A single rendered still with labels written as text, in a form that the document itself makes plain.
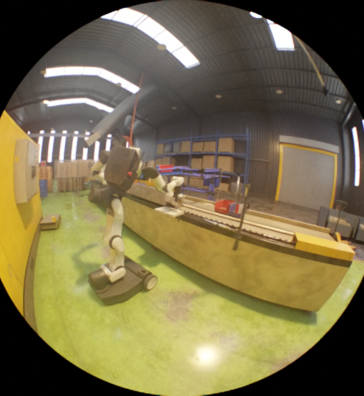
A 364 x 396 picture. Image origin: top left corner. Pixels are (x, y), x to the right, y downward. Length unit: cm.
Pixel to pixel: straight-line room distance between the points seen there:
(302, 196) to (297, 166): 237
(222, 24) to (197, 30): 140
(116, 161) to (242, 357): 187
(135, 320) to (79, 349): 63
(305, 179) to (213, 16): 1214
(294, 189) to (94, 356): 1209
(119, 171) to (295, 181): 1146
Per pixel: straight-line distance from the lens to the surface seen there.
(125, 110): 963
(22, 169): 201
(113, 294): 138
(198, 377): 127
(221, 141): 1137
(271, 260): 132
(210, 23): 901
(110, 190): 105
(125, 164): 100
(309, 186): 1193
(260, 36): 929
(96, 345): 138
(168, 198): 162
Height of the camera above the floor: 125
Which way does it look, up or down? 11 degrees down
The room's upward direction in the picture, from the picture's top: 5 degrees clockwise
